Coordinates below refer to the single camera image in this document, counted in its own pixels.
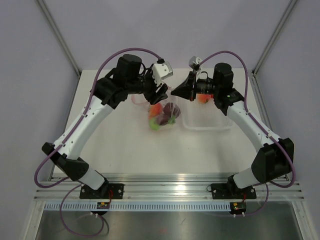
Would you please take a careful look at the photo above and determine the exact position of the white slotted cable duct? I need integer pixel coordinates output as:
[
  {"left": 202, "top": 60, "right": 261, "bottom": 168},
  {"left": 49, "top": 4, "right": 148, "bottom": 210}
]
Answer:
[{"left": 44, "top": 201, "right": 231, "bottom": 212}]

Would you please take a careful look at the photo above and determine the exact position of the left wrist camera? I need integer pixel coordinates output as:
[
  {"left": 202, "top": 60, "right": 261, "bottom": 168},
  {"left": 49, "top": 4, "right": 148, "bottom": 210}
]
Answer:
[{"left": 151, "top": 61, "right": 174, "bottom": 86}]

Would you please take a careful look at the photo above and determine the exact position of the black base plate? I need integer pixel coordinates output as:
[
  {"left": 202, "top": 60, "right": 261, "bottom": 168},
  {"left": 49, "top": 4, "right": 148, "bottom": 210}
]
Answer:
[
  {"left": 209, "top": 183, "right": 257, "bottom": 200},
  {"left": 79, "top": 182, "right": 125, "bottom": 200}
]

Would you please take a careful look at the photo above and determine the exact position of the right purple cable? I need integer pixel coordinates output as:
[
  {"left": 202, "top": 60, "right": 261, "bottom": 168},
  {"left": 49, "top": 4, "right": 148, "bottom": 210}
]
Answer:
[{"left": 199, "top": 50, "right": 297, "bottom": 217}]

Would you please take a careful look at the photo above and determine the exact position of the right circuit board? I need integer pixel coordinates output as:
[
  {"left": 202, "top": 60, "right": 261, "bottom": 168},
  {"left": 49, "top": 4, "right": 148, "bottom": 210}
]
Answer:
[{"left": 231, "top": 202, "right": 247, "bottom": 211}]

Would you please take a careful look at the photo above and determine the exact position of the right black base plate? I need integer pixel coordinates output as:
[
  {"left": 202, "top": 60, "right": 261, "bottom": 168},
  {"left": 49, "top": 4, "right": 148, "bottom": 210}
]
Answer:
[{"left": 209, "top": 183, "right": 257, "bottom": 200}]

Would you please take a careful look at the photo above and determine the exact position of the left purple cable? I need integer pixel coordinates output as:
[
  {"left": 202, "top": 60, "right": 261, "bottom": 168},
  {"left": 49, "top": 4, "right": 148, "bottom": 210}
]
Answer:
[{"left": 33, "top": 46, "right": 163, "bottom": 237}]

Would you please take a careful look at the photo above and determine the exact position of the white radish with leaves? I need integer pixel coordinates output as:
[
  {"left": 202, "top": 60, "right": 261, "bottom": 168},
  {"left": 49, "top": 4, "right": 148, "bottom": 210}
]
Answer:
[{"left": 167, "top": 116, "right": 176, "bottom": 125}]

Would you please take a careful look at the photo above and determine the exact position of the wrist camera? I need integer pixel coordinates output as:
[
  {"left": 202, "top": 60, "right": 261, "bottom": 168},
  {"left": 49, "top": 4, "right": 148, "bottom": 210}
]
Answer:
[
  {"left": 188, "top": 56, "right": 202, "bottom": 71},
  {"left": 151, "top": 61, "right": 174, "bottom": 86}
]

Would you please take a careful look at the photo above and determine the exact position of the circuit board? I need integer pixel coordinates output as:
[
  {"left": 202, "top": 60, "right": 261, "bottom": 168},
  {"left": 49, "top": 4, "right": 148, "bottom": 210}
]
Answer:
[
  {"left": 97, "top": 202, "right": 111, "bottom": 209},
  {"left": 231, "top": 202, "right": 247, "bottom": 211}
]

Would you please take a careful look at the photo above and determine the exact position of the dark purple fruit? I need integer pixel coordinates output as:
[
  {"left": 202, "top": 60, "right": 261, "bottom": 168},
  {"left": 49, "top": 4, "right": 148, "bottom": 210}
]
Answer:
[{"left": 163, "top": 102, "right": 176, "bottom": 117}]

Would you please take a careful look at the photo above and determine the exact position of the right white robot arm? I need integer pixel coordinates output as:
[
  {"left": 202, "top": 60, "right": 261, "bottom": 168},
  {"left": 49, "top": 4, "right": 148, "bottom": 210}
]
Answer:
[{"left": 171, "top": 62, "right": 294, "bottom": 198}]

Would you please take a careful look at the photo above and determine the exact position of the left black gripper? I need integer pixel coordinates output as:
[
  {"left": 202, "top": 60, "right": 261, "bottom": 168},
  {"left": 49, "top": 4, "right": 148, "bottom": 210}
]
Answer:
[{"left": 126, "top": 64, "right": 168, "bottom": 104}]

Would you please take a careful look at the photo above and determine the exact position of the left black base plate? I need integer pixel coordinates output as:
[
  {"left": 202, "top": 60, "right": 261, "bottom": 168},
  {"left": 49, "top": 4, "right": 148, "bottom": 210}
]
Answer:
[{"left": 79, "top": 182, "right": 125, "bottom": 200}]

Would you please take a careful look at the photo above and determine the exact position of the white plastic basket tray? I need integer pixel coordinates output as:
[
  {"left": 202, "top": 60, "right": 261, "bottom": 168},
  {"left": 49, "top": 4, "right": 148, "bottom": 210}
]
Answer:
[{"left": 178, "top": 98, "right": 234, "bottom": 131}]

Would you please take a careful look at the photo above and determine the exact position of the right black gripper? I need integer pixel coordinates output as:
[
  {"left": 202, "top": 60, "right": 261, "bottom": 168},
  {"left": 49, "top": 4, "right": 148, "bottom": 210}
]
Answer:
[{"left": 171, "top": 70, "right": 220, "bottom": 103}]

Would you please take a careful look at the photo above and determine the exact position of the clear zip top bag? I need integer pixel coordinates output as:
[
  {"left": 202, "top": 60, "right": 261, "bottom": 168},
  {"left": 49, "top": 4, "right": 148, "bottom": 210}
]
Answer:
[{"left": 131, "top": 86, "right": 182, "bottom": 132}]

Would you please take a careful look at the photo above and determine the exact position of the purple cable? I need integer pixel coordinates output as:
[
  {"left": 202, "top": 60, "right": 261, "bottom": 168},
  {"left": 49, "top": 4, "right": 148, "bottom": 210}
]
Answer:
[
  {"left": 199, "top": 50, "right": 297, "bottom": 217},
  {"left": 33, "top": 46, "right": 163, "bottom": 237}
]

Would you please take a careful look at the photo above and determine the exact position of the peach fruit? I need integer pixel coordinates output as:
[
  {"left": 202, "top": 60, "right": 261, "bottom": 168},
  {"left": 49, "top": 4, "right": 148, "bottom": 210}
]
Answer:
[{"left": 196, "top": 94, "right": 213, "bottom": 104}]

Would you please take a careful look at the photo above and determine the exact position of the aluminium rail frame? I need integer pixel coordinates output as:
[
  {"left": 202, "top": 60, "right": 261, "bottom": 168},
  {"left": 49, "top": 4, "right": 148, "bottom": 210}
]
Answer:
[{"left": 33, "top": 172, "right": 305, "bottom": 202}]

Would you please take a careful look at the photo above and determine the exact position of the dark red apple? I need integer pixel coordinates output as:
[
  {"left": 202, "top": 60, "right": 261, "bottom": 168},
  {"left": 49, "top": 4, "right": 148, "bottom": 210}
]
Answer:
[{"left": 172, "top": 105, "right": 181, "bottom": 119}]

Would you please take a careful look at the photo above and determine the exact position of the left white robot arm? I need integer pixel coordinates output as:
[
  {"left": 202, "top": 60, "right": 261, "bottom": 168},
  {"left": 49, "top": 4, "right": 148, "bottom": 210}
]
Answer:
[{"left": 42, "top": 54, "right": 173, "bottom": 199}]

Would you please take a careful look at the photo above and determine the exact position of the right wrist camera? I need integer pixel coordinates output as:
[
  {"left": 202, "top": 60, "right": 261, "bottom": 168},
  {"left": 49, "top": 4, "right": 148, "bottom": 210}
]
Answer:
[{"left": 188, "top": 56, "right": 202, "bottom": 71}]

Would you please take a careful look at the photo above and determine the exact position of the left circuit board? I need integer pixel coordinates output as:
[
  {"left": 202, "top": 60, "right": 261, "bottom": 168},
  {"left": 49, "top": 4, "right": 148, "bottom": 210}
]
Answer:
[{"left": 97, "top": 202, "right": 111, "bottom": 209}]

